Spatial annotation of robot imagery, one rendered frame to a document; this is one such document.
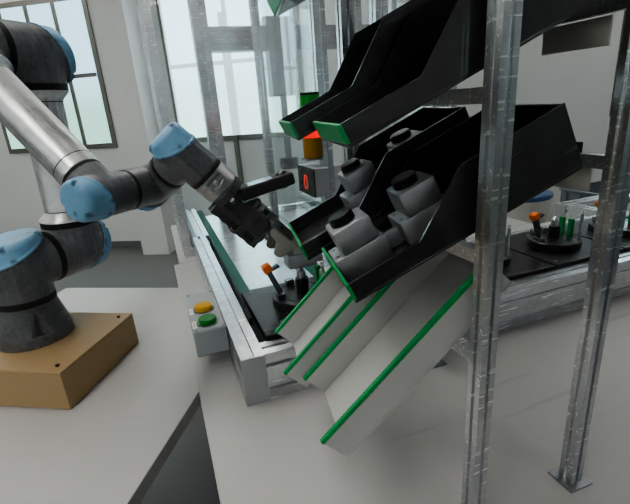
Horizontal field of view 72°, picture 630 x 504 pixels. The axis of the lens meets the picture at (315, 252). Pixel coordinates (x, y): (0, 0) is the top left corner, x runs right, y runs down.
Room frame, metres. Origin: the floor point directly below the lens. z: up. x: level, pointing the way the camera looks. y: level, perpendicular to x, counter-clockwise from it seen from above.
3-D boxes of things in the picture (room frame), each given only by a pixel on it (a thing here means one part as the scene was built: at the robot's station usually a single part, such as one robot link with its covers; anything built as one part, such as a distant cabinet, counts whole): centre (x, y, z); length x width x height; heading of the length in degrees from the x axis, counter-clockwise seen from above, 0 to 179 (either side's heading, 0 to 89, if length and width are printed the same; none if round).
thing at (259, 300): (0.89, 0.03, 0.96); 0.24 x 0.24 x 0.02; 19
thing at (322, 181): (1.11, -0.01, 1.29); 0.12 x 0.05 x 0.25; 19
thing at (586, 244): (1.14, -0.67, 1.01); 0.24 x 0.24 x 0.13; 19
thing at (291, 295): (0.89, 0.03, 0.98); 0.14 x 0.14 x 0.02
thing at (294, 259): (0.90, 0.02, 1.09); 0.08 x 0.04 x 0.07; 109
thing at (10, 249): (0.88, 0.63, 1.11); 0.13 x 0.12 x 0.14; 154
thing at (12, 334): (0.87, 0.64, 0.99); 0.15 x 0.15 x 0.10
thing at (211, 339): (0.90, 0.27, 0.93); 0.21 x 0.07 x 0.06; 19
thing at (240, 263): (1.18, 0.11, 0.91); 0.84 x 0.28 x 0.10; 19
